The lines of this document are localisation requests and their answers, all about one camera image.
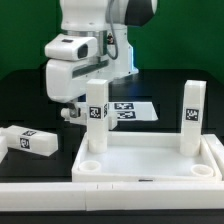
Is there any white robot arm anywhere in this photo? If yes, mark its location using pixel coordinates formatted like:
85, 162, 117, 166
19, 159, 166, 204
45, 0, 158, 119

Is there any white right obstacle bar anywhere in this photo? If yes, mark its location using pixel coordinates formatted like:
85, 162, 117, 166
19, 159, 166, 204
204, 134, 224, 181

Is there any white desk top tray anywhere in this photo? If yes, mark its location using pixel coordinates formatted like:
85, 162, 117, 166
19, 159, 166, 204
72, 132, 222, 183

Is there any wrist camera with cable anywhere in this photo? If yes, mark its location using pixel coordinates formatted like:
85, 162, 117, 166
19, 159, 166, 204
45, 0, 115, 61

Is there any white left obstacle bar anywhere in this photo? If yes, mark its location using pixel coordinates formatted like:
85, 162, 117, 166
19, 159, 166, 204
0, 136, 8, 163

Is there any white sheet with tags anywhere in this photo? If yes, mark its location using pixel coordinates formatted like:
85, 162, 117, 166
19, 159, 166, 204
109, 102, 158, 121

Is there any white front obstacle bar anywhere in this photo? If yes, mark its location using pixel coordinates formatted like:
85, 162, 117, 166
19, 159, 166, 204
0, 182, 224, 211

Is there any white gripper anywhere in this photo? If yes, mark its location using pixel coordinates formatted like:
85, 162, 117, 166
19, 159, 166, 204
46, 55, 129, 118

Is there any white obstacle bar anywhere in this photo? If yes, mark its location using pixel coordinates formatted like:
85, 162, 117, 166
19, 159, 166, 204
0, 182, 224, 211
204, 134, 224, 181
0, 136, 8, 163

